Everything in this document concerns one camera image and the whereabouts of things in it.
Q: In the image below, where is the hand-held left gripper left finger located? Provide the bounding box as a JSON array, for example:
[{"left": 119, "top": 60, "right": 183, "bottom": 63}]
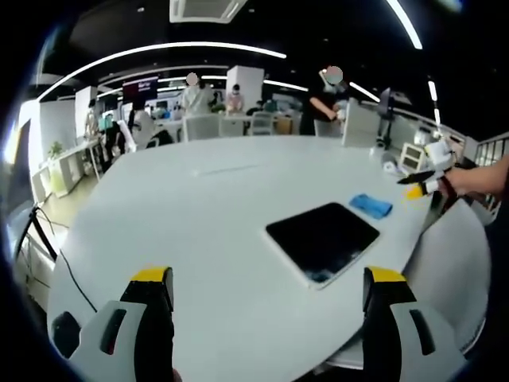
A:
[{"left": 73, "top": 265, "right": 177, "bottom": 382}]

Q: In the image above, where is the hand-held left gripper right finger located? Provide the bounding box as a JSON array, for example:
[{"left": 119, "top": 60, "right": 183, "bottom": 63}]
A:
[{"left": 362, "top": 265, "right": 468, "bottom": 382}]

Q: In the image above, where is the blue cleaning cloth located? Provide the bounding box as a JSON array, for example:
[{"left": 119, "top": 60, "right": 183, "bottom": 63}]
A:
[{"left": 348, "top": 193, "right": 394, "bottom": 220}]

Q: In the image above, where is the black tablet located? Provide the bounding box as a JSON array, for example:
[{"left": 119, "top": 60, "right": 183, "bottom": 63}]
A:
[{"left": 265, "top": 201, "right": 381, "bottom": 291}]

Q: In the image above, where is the person's right hand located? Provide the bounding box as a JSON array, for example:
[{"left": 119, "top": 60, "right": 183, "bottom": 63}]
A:
[{"left": 444, "top": 166, "right": 480, "bottom": 199}]

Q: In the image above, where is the small white drawer box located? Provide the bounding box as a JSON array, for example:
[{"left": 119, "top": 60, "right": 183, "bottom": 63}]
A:
[{"left": 398, "top": 142, "right": 425, "bottom": 171}]

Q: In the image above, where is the black monitor on stand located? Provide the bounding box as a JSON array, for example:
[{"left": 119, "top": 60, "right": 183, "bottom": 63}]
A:
[{"left": 376, "top": 87, "right": 399, "bottom": 150}]

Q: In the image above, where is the grey desk partition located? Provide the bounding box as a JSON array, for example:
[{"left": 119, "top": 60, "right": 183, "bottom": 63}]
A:
[{"left": 341, "top": 99, "right": 383, "bottom": 150}]

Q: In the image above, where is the white chair back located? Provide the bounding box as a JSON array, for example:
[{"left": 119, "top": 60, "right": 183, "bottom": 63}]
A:
[{"left": 401, "top": 197, "right": 492, "bottom": 355}]

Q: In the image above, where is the black tripod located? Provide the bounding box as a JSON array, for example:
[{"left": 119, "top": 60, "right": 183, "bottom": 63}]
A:
[{"left": 14, "top": 201, "right": 59, "bottom": 262}]

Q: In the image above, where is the long curved ceiling light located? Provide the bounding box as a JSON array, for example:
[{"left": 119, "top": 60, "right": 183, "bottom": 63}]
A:
[{"left": 37, "top": 41, "right": 288, "bottom": 101}]

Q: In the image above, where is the ceiling air conditioner vent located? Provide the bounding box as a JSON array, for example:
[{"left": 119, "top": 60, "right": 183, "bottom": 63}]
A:
[{"left": 169, "top": 0, "right": 248, "bottom": 24}]

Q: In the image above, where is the black cable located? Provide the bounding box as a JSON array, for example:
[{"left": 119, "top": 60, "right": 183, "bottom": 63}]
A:
[{"left": 58, "top": 250, "right": 99, "bottom": 314}]

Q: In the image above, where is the purple wall screen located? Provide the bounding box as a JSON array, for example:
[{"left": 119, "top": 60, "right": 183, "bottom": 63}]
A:
[{"left": 122, "top": 76, "right": 160, "bottom": 103}]

